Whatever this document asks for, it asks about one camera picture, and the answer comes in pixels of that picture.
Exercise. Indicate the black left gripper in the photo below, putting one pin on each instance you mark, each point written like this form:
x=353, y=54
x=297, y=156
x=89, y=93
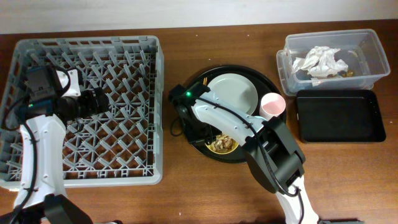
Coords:
x=101, y=100

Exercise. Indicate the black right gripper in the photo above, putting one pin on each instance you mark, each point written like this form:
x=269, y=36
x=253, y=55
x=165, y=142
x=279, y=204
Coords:
x=191, y=134

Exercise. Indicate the yellow bowl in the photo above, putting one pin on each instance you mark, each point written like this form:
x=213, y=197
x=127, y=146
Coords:
x=210, y=147

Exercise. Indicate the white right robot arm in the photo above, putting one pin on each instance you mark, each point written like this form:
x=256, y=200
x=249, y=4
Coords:
x=271, y=152

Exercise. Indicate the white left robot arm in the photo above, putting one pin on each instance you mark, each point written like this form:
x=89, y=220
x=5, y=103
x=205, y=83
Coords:
x=43, y=127

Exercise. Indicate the grey dishwasher rack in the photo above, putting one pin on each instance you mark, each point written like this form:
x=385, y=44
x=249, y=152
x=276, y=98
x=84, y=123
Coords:
x=124, y=145

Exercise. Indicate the grey-green plate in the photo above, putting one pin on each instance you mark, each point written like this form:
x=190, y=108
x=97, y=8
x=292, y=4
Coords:
x=236, y=90

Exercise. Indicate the pink cup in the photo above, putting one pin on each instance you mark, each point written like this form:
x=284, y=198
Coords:
x=272, y=105

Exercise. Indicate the round black tray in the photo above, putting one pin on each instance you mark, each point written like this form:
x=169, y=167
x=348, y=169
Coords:
x=263, y=85

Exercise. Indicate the black rectangular tray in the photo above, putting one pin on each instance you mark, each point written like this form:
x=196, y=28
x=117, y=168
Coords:
x=339, y=116

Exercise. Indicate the crumpled white tissue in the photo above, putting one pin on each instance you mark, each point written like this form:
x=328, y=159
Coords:
x=320, y=62

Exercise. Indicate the clear plastic bin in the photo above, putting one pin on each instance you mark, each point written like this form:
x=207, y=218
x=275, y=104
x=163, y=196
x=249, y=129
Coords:
x=360, y=49

